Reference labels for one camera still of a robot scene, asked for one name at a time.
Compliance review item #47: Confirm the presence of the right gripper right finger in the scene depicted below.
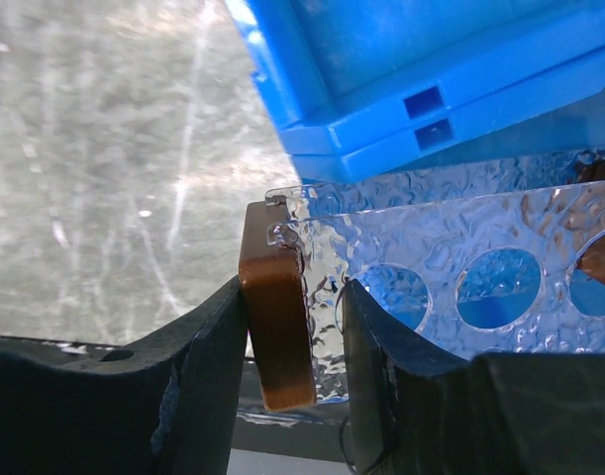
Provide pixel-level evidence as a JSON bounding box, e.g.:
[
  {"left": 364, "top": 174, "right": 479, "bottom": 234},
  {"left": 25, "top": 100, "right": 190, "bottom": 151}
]
[{"left": 343, "top": 281, "right": 605, "bottom": 474}]

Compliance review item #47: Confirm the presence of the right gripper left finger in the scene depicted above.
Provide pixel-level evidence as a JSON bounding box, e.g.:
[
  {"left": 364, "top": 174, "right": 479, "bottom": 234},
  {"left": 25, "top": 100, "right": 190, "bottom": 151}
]
[{"left": 0, "top": 279, "right": 247, "bottom": 474}]

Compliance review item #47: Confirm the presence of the blue double bin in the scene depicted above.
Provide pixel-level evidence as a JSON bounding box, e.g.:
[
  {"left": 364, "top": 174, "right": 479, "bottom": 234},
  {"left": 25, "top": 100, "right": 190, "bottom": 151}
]
[{"left": 227, "top": 1, "right": 605, "bottom": 182}]

